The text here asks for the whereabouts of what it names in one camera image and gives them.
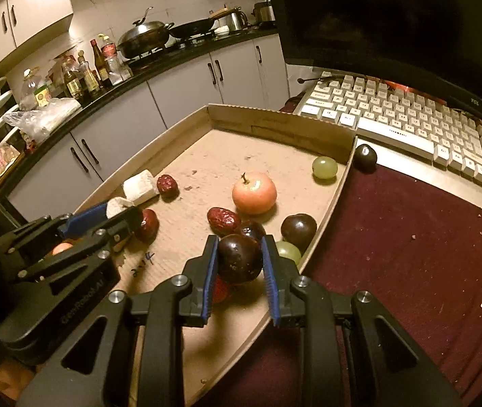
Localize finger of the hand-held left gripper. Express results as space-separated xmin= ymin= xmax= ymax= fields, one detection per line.
xmin=0 ymin=202 xmax=110 ymax=255
xmin=7 ymin=207 xmax=144 ymax=285

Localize small dark grape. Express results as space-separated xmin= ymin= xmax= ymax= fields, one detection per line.
xmin=352 ymin=144 xmax=378 ymax=173

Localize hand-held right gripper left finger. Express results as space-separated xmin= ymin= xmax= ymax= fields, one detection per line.
xmin=16 ymin=234 xmax=220 ymax=407

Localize dark cherry plum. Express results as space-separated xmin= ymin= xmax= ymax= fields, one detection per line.
xmin=217 ymin=234 xmax=264 ymax=286

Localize row of condiment bottles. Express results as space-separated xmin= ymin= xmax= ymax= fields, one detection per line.
xmin=18 ymin=34 xmax=133 ymax=106

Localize pink yellow apple with stem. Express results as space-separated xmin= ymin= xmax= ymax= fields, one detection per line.
xmin=231 ymin=172 xmax=278 ymax=215

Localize black kitchen countertop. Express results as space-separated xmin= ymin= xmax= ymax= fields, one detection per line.
xmin=0 ymin=27 xmax=280 ymax=187

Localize clear plastic bag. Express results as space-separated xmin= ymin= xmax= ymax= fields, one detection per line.
xmin=3 ymin=97 xmax=82 ymax=145

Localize green grape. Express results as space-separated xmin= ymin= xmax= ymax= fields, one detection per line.
xmin=274 ymin=241 xmax=302 ymax=266
xmin=312 ymin=156 xmax=337 ymax=181

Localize black computer monitor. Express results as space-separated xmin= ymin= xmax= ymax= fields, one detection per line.
xmin=260 ymin=0 xmax=482 ymax=125

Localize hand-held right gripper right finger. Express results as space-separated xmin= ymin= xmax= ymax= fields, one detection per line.
xmin=261 ymin=234 xmax=464 ymax=407

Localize red snack packet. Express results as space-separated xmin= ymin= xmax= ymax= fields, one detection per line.
xmin=0 ymin=143 xmax=25 ymax=185

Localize grey upper kitchen cabinet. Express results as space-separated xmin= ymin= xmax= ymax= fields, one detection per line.
xmin=0 ymin=0 xmax=74 ymax=90

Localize large dark plum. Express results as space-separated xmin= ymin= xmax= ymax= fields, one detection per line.
xmin=280 ymin=213 xmax=318 ymax=255

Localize black frying pan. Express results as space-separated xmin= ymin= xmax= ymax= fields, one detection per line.
xmin=168 ymin=7 xmax=229 ymax=39

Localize white computer keyboard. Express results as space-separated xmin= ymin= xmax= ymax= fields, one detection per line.
xmin=294 ymin=72 xmax=482 ymax=204

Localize grey kitchen base cabinets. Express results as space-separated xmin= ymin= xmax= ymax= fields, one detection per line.
xmin=7 ymin=34 xmax=290 ymax=221

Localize dark round plum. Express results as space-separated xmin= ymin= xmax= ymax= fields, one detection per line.
xmin=235 ymin=219 xmax=267 ymax=242

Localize steel kettle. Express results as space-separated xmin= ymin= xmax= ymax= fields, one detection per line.
xmin=225 ymin=7 xmax=249 ymax=32

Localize steel wok with lid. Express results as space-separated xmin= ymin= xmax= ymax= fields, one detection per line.
xmin=116 ymin=7 xmax=174 ymax=59

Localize steel rice cooker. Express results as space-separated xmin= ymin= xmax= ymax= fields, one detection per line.
xmin=253 ymin=0 xmax=276 ymax=26

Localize white peeled chunk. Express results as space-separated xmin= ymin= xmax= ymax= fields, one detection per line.
xmin=123 ymin=170 xmax=160 ymax=205
xmin=106 ymin=197 xmax=135 ymax=219

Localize cardboard tray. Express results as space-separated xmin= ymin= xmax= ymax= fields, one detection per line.
xmin=71 ymin=102 xmax=356 ymax=407

